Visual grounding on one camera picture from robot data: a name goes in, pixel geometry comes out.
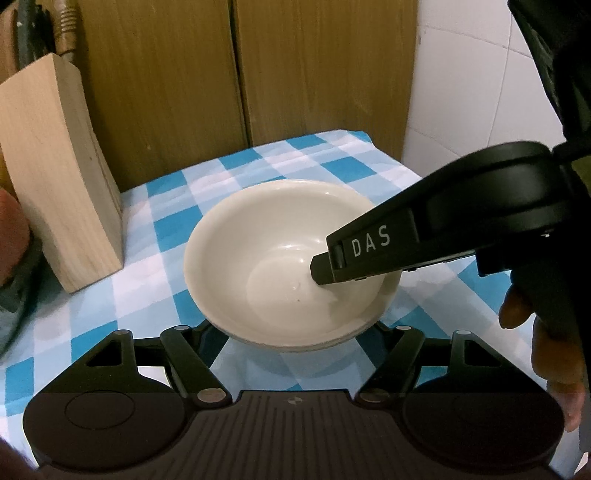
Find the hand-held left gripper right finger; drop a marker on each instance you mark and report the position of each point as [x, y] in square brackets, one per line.
[392, 360]

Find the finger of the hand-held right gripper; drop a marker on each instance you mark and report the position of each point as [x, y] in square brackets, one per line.
[369, 247]

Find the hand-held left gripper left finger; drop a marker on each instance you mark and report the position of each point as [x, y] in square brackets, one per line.
[184, 360]

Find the cream ceramic bowl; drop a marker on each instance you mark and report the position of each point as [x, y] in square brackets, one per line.
[295, 344]
[258, 240]
[291, 350]

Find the person's right hand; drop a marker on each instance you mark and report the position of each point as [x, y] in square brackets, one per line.
[561, 369]

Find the blue white checkered tablecloth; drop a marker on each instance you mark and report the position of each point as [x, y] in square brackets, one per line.
[152, 258]

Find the brown cardboard panel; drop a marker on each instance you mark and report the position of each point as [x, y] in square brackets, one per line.
[161, 92]
[323, 69]

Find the red apple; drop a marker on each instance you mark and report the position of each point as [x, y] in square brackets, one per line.
[11, 235]

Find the wooden knife block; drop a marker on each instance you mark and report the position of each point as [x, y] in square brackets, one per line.
[60, 175]

